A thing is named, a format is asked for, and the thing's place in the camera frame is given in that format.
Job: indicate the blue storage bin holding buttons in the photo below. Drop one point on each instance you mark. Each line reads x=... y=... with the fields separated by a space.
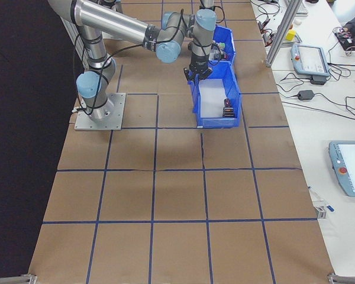
x=228 y=38

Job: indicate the red emergency stop button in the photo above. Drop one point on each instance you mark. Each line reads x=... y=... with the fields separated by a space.
x=225 y=56

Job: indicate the red black push button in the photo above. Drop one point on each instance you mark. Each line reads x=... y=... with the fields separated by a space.
x=228 y=109

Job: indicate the small black box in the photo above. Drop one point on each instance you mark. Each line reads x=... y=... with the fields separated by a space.
x=319 y=80

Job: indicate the white contact block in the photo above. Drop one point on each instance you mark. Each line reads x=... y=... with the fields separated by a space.
x=216 y=55

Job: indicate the orange black adapter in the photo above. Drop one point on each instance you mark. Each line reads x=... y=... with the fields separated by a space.
x=260 y=25
x=268 y=38

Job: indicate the yellow cube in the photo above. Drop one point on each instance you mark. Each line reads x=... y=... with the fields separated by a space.
x=290 y=35

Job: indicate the black power adapter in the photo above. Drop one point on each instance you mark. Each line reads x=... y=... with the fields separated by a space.
x=306 y=95

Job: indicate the light blue teach pendant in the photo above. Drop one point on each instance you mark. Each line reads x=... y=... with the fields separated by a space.
x=310 y=60
x=350 y=168

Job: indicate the white keyboard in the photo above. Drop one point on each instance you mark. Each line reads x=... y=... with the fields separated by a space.
x=303 y=8

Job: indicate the black electronics board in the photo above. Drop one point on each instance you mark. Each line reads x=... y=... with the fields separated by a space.
x=347 y=38

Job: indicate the small blue stick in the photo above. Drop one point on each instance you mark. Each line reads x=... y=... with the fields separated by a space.
x=329 y=208

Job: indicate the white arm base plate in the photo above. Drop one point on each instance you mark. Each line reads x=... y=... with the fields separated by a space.
x=115 y=118

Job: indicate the aluminium profile post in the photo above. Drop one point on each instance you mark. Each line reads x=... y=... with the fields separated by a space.
x=282 y=31

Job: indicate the black frame cover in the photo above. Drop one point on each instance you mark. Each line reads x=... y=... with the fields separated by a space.
x=17 y=118

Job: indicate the aluminium rail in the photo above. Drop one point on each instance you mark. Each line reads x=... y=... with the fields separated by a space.
x=347 y=278
x=13 y=279

